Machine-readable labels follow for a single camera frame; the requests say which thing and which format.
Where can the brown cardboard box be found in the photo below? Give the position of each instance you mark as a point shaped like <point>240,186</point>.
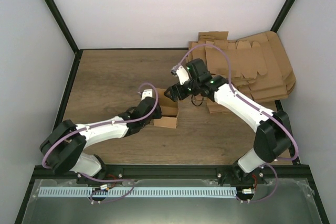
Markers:
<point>169,110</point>

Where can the stack of flat cardboard blanks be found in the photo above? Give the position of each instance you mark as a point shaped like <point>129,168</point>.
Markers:
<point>257,65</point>

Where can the black front mounting rail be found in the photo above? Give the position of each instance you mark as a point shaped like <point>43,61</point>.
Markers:
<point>224,173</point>

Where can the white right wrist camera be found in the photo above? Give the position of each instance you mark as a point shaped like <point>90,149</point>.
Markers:
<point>180,72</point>

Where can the clear acrylic front plate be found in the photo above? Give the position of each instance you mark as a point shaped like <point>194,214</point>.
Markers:
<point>276,201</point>

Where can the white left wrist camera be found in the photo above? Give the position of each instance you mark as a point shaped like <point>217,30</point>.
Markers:
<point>147,93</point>

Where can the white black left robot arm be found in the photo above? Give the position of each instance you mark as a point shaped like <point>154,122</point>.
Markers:
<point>63,148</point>

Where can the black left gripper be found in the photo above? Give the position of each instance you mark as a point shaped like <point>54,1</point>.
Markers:
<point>158,114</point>

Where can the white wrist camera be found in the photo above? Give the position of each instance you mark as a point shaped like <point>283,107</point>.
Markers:
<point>147,93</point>
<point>180,72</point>

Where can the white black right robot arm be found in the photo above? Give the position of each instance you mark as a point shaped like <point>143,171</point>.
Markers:
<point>272,129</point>

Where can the light blue slotted cable duct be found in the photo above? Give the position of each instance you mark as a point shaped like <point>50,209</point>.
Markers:
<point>140,192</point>

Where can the black back right frame post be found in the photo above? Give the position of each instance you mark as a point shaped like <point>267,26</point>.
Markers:
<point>288,1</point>

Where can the black back left frame post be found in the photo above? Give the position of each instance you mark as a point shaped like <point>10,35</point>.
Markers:
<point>62,25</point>

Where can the black frame post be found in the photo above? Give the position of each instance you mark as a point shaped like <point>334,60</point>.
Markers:
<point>62,25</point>
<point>288,1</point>

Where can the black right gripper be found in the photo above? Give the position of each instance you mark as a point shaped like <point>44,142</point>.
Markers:
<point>172,90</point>

